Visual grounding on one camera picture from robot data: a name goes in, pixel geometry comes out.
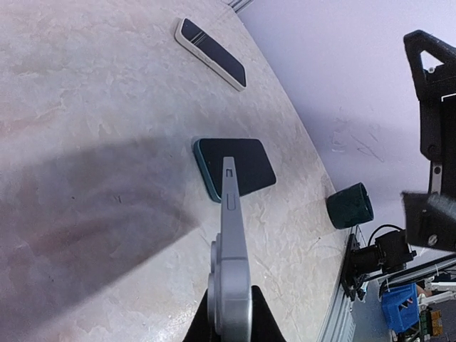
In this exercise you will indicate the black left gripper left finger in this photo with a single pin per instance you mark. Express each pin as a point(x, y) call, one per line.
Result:
point(200, 329)

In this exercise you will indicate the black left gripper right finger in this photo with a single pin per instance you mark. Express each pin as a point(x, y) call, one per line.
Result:
point(264, 326)

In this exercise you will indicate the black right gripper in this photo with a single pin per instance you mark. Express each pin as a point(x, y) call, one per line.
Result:
point(430, 216)

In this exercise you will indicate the clear phone case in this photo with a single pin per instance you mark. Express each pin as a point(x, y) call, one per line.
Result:
point(211, 53)

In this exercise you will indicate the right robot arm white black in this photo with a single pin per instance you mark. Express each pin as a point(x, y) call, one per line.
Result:
point(390, 252)

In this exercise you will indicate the black phone middle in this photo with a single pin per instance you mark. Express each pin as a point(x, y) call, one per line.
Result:
point(253, 167)

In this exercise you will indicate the light blue phone case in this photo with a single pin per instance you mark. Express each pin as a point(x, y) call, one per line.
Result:
point(229, 290)

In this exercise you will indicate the blue storage bin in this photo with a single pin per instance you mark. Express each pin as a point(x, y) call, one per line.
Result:
point(400, 307)

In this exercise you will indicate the dark green cup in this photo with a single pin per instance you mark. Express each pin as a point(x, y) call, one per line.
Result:
point(350, 207)

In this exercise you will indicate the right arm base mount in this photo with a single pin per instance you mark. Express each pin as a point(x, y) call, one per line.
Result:
point(354, 267)

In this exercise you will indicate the right aluminium frame post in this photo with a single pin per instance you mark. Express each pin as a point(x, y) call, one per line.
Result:
point(238, 5)

